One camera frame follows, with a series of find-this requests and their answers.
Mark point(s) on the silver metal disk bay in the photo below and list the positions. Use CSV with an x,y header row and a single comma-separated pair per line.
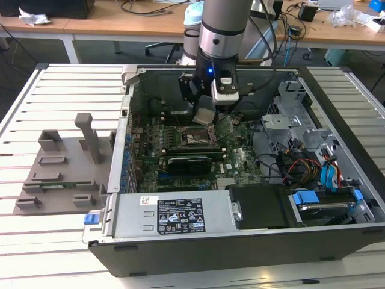
x,y
278,122

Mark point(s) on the silver laptop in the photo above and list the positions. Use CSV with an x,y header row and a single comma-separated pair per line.
x,y
335,4

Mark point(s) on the black plastic air shroud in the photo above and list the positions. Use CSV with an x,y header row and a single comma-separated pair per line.
x,y
258,207

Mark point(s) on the clear plastic bag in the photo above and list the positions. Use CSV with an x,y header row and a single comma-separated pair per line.
x,y
346,16

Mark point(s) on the blue case release latch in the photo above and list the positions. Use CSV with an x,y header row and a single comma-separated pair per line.
x,y
91,218

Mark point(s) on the long wooden desk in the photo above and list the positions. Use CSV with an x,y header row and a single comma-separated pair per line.
x,y
120,27

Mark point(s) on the crumpled white paper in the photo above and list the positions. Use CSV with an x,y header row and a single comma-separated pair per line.
x,y
33,18

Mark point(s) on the hard disk in blue carrier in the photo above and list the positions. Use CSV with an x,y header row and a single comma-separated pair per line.
x,y
325,210

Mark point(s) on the green motherboard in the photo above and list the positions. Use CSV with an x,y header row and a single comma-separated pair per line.
x,y
240,162

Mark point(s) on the silver power supply unit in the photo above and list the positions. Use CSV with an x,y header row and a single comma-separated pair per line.
x,y
135,216

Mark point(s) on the teal storage box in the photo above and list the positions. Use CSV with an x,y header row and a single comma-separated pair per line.
x,y
334,57

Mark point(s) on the small black box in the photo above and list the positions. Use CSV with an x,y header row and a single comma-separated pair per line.
x,y
307,13

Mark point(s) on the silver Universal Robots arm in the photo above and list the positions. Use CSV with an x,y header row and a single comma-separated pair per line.
x,y
225,30

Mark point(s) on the CPU socket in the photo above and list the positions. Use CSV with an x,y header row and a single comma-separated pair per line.
x,y
192,132

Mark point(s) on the wide black computer box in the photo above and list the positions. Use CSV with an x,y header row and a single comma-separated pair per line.
x,y
45,7

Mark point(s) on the black graphics card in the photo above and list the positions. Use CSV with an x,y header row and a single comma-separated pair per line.
x,y
189,165

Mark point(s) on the small black adapter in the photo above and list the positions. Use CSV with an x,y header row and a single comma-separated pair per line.
x,y
294,31

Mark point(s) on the office chair base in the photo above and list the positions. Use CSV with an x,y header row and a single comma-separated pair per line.
x,y
156,45

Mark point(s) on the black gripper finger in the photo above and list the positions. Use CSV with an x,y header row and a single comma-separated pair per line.
x,y
188,87

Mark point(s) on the RAM slot white latches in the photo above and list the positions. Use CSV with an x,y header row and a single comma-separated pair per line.
x,y
192,150
185,113
218,157
185,119

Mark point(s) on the green RAM stick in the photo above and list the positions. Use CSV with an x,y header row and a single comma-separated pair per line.
x,y
57,186

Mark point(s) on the black open PC case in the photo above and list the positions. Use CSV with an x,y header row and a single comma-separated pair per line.
x,y
210,256

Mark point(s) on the silver square CPU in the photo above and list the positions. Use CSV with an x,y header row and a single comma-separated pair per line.
x,y
204,116

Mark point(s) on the grey plastic parts rack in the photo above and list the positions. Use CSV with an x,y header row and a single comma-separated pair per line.
x,y
75,168

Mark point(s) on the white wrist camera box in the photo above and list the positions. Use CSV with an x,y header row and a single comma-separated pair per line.
x,y
224,97

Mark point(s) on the white cardboard box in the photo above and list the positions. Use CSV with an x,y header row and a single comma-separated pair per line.
x,y
376,25

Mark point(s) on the tall black computer tower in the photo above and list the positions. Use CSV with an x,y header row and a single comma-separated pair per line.
x,y
278,6

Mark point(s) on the silver chipset heatsink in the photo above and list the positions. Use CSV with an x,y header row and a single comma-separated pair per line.
x,y
225,183

